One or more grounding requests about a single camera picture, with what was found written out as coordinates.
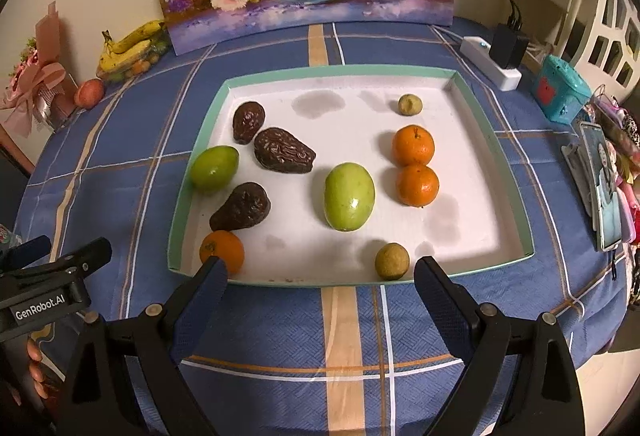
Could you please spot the teal toy box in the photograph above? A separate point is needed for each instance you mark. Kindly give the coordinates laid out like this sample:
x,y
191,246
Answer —
x,y
559,90

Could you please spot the black power adapter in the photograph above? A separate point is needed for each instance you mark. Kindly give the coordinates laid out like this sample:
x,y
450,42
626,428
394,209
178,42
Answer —
x,y
508,47

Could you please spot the red apple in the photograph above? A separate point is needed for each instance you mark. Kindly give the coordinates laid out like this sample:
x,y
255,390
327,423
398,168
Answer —
x,y
89,94

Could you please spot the yellow banana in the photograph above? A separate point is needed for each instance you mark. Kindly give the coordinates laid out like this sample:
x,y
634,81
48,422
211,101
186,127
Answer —
x,y
144,32
110,62

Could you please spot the orange mandarin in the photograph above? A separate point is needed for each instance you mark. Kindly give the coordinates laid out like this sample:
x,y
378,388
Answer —
x,y
417,185

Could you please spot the person's left hand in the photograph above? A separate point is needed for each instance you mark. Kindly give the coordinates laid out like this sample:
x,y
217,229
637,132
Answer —
x,y
26,359

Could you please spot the lower yellow banana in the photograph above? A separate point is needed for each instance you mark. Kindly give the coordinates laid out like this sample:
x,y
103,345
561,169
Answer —
x,y
110,62

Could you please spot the clear plastic fruit tray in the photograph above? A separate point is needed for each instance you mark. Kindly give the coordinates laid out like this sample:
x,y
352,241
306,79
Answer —
x,y
160,44

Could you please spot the phone in blue case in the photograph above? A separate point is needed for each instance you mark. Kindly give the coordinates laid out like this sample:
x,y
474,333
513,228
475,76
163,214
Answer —
x,y
605,206

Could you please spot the upper yellow banana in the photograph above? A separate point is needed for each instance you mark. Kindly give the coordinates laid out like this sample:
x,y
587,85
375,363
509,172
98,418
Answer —
x,y
144,32

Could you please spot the white tray with teal rim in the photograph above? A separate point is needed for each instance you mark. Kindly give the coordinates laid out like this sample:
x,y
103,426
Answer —
x,y
477,222

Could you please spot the dark dried date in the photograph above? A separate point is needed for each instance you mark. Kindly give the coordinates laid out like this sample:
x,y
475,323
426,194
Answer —
x,y
247,206
248,118
278,150

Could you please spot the small orange with stem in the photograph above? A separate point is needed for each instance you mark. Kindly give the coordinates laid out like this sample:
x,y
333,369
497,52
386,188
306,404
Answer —
x,y
227,247

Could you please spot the tan longan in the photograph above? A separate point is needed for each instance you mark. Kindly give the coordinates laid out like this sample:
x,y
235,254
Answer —
x,y
391,262
409,105

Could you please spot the white power strip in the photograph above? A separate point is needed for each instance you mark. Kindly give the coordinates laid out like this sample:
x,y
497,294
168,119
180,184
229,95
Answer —
x,y
477,51

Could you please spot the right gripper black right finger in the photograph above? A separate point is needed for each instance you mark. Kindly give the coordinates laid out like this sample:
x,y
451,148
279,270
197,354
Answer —
x,y
544,396

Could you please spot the pile of colourful trinkets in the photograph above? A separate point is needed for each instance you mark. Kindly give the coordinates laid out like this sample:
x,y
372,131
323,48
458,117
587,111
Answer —
x,y
621,133

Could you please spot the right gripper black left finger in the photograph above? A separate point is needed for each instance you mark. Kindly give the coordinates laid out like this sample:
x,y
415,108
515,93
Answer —
x,y
98,396

